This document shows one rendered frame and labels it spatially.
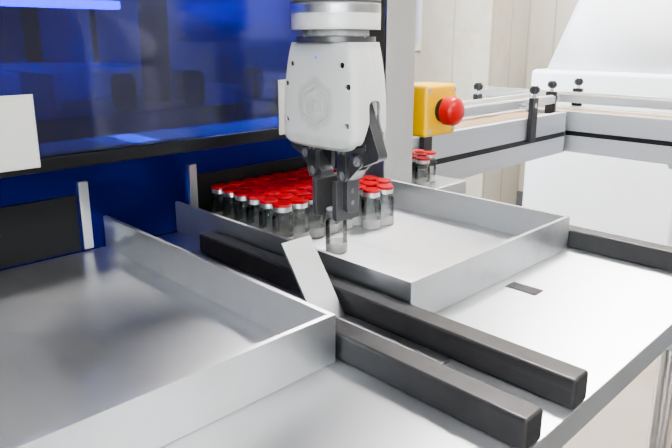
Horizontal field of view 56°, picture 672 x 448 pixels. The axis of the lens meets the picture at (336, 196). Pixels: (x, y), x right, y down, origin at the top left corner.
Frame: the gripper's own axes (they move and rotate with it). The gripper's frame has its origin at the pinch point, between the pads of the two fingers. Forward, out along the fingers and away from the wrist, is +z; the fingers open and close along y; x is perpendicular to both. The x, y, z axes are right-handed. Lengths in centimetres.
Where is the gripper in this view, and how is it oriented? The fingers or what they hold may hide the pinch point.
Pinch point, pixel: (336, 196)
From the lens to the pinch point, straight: 62.8
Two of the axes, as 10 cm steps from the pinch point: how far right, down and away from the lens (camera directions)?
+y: 7.0, 1.7, -6.9
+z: 0.0, 9.7, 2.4
